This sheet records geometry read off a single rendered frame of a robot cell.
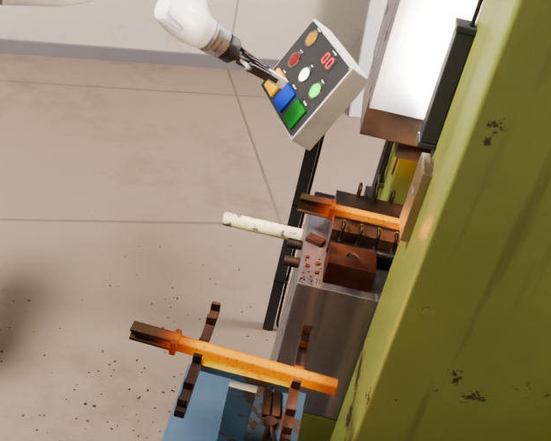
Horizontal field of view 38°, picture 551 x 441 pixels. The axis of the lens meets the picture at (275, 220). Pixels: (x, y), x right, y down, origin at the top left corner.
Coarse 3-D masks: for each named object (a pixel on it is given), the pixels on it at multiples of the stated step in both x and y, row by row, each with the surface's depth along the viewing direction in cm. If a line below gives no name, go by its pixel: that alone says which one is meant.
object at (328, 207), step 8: (304, 200) 206; (312, 200) 205; (320, 200) 206; (328, 200) 206; (304, 208) 208; (312, 208) 207; (320, 208) 207; (328, 208) 207; (336, 208) 206; (344, 208) 207; (352, 208) 207; (320, 216) 207; (328, 216) 206; (352, 216) 206; (360, 216) 206; (368, 216) 206; (376, 216) 207; (384, 216) 207; (384, 224) 206; (392, 224) 206
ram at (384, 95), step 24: (408, 0) 161; (432, 0) 160; (456, 0) 160; (384, 24) 184; (408, 24) 164; (432, 24) 163; (384, 48) 170; (408, 48) 167; (432, 48) 166; (384, 72) 170; (408, 72) 170; (432, 72) 169; (384, 96) 174; (408, 96) 173
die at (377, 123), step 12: (372, 108) 181; (360, 120) 190; (372, 120) 183; (384, 120) 182; (396, 120) 182; (408, 120) 182; (420, 120) 181; (360, 132) 185; (372, 132) 185; (384, 132) 184; (396, 132) 184; (408, 132) 183; (408, 144) 185
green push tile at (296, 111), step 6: (294, 102) 244; (300, 102) 242; (294, 108) 243; (300, 108) 240; (288, 114) 244; (294, 114) 242; (300, 114) 239; (288, 120) 243; (294, 120) 240; (294, 126) 240
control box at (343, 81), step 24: (312, 24) 254; (312, 48) 249; (336, 48) 240; (288, 72) 254; (312, 72) 244; (336, 72) 235; (360, 72) 235; (336, 96) 234; (312, 120) 237; (336, 120) 240; (312, 144) 243
